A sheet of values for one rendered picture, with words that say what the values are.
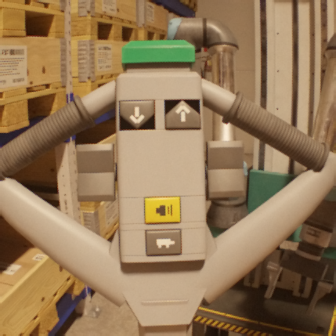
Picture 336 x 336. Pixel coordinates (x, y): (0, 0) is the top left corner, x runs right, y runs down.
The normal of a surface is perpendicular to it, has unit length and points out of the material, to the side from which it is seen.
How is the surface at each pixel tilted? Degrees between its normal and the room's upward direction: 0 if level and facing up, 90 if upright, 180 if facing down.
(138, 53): 74
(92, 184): 57
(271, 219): 67
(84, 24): 90
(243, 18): 90
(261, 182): 90
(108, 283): 79
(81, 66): 90
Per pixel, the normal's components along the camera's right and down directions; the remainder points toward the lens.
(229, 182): 0.04, -0.29
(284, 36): -0.48, 0.25
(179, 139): 0.05, 0.00
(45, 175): -0.23, 0.27
